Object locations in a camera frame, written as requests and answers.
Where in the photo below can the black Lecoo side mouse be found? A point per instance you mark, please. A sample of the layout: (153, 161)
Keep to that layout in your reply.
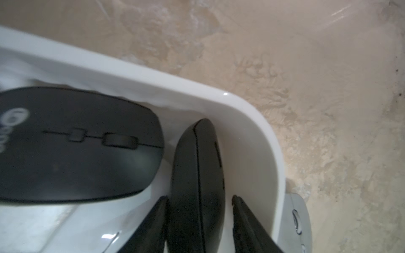
(197, 201)

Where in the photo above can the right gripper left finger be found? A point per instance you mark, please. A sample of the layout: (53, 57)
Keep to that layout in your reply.
(150, 236)

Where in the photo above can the grey mouse with buttons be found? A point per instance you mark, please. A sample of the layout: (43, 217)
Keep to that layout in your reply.
(295, 235)

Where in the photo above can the white plastic storage box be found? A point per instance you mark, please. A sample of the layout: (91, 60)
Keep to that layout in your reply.
(250, 154)

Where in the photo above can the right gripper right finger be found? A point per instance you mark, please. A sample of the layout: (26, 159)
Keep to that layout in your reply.
(248, 233)

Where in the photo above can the white ribbed mouse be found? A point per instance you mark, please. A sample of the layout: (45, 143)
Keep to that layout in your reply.
(99, 227)

